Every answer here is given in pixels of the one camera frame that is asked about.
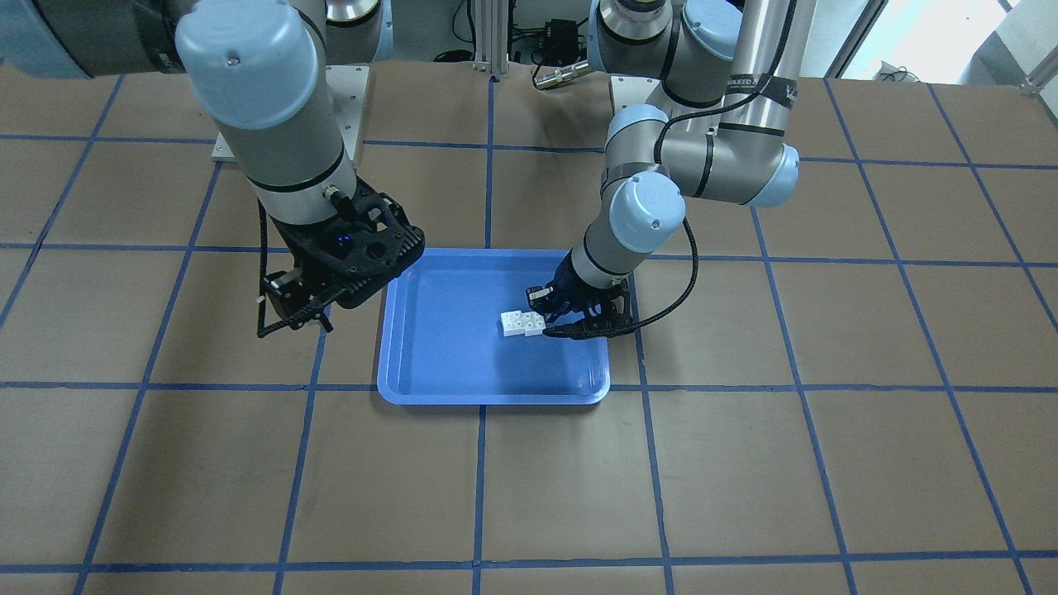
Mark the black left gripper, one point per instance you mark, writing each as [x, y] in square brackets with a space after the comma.
[569, 287]

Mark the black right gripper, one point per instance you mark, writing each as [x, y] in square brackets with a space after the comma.
[296, 248]

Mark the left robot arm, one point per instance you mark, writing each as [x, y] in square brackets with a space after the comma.
[727, 79]

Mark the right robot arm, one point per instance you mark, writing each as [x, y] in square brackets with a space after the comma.
[259, 69]

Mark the blue plastic tray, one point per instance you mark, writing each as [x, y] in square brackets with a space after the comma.
[442, 342]

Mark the aluminium frame post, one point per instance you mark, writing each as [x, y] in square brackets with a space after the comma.
[491, 25]

